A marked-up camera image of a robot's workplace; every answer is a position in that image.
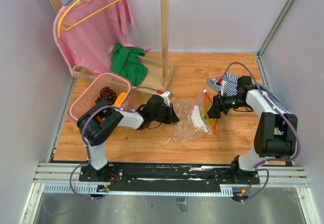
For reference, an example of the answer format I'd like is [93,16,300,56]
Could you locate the green fake round fruit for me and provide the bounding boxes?
[200,106,217,123]

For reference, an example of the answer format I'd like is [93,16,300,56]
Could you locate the orange yellow fake mango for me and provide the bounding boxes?
[114,92,127,107]

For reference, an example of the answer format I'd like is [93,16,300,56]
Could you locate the aluminium frame post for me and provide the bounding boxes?
[257,0,296,57]

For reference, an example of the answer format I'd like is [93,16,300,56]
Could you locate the dark purple fake grapes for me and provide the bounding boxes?
[95,86,117,105]

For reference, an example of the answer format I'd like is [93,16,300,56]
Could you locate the yellow clothes hanger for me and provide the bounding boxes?
[55,0,134,38]

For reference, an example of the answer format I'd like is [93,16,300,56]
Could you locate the green cloth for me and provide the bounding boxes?
[111,43,148,86]

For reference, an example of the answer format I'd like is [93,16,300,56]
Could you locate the clear zip top bag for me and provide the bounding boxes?
[172,89,218,142]

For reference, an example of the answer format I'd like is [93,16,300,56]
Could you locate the pink shirt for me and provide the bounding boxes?
[53,7,135,75]

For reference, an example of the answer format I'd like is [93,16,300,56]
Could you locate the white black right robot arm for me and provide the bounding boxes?
[207,74,298,184]

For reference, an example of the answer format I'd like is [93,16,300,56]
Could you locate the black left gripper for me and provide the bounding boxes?
[151,103,180,124]

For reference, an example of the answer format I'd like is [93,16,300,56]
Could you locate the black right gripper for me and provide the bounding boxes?
[205,91,249,119]

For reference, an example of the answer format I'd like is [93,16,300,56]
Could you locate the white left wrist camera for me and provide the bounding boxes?
[160,91,173,107]

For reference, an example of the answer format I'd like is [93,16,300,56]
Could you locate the blue white striped cloth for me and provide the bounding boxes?
[207,73,288,113]

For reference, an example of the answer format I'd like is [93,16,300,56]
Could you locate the wooden clothes rack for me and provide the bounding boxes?
[48,0,176,91]

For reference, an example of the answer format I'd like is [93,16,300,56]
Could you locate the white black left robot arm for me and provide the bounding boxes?
[76,91,180,182]

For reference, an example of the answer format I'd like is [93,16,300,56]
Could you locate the pink plastic basket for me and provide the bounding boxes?
[68,72,132,122]

